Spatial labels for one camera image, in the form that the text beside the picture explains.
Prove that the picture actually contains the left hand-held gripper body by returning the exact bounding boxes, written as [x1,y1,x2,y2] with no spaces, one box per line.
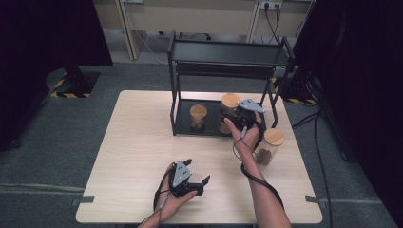
[169,160,204,199]

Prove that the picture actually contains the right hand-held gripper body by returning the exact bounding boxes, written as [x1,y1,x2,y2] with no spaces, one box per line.
[231,98,266,131]

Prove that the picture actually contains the tall glass jar wooden lid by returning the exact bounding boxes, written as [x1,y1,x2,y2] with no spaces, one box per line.
[218,92,242,135]
[254,127,286,167]

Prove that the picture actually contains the short glass jar wooden lid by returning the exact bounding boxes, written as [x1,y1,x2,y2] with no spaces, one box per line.
[189,104,209,131]

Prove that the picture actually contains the black metal shelf rack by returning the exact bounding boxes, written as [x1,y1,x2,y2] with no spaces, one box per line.
[166,30,297,141]

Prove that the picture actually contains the person's right hand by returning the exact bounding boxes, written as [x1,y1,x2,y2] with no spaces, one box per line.
[225,112,263,156]

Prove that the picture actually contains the person's left hand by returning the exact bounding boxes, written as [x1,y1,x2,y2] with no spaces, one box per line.
[154,163,198,222]

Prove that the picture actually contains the black striped stand base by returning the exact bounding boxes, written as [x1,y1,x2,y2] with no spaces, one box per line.
[271,67,318,105]
[46,65,101,99]

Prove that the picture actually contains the beige furniture leg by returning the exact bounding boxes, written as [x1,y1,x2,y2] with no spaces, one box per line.
[113,0,148,61]
[246,0,268,44]

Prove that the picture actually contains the grey tape piece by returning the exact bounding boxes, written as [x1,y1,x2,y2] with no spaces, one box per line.
[304,195,328,209]
[71,195,95,207]

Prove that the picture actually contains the black curtain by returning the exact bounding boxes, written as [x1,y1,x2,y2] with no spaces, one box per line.
[292,0,403,220]
[0,0,114,152]

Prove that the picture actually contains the left hand-held gripper cable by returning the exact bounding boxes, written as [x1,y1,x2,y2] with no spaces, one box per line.
[140,166,177,228]

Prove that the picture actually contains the hand-held gripper cable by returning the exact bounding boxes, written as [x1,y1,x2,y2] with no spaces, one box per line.
[232,125,285,211]
[140,166,177,228]

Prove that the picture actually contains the right hand-held gripper cable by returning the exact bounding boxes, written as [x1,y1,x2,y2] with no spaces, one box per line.
[232,125,285,211]

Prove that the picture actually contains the black floor cable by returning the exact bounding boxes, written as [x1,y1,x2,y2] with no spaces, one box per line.
[291,109,335,228]

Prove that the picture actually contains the black socket cables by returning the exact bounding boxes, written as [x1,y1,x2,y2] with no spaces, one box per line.
[263,4,283,46]

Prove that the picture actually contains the white floor cable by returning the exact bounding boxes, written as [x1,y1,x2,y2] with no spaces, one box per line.
[134,29,169,66]

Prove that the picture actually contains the white wall socket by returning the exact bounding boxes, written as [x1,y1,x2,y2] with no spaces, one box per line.
[259,0,283,10]

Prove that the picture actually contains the grey floor cable cover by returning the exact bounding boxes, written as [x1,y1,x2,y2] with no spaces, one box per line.
[0,182,86,194]

